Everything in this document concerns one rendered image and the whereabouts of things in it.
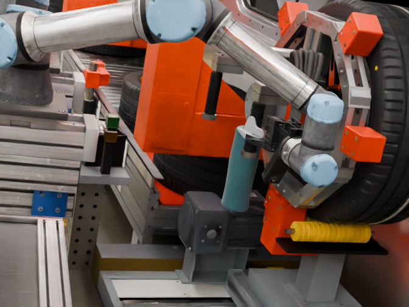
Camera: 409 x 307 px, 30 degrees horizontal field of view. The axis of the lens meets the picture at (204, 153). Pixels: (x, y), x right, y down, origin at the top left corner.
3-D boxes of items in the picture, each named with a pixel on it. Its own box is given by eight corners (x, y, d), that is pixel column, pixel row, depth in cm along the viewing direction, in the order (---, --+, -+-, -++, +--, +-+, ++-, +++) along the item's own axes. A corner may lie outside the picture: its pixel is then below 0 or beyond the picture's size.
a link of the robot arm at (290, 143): (313, 172, 177) (282, 170, 175) (305, 165, 181) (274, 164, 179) (321, 142, 175) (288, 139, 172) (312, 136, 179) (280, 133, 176)
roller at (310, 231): (375, 246, 230) (380, 228, 229) (288, 244, 220) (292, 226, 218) (366, 237, 235) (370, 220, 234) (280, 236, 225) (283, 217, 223)
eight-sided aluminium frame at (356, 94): (339, 232, 209) (388, 37, 193) (318, 232, 207) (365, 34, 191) (265, 164, 257) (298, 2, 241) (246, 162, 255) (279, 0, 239)
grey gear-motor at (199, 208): (289, 295, 279) (309, 206, 269) (180, 295, 264) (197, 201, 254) (269, 271, 295) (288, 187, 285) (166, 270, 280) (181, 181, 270)
